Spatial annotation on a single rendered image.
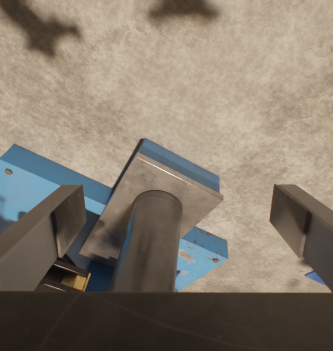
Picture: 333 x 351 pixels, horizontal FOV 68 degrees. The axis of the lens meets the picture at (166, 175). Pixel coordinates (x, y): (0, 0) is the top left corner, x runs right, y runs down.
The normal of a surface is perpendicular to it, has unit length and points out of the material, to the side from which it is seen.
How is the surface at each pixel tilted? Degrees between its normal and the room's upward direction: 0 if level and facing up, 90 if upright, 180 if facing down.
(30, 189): 0
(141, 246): 90
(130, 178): 0
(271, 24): 0
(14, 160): 90
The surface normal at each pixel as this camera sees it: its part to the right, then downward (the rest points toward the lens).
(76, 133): -0.13, 0.65
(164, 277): 0.71, -0.47
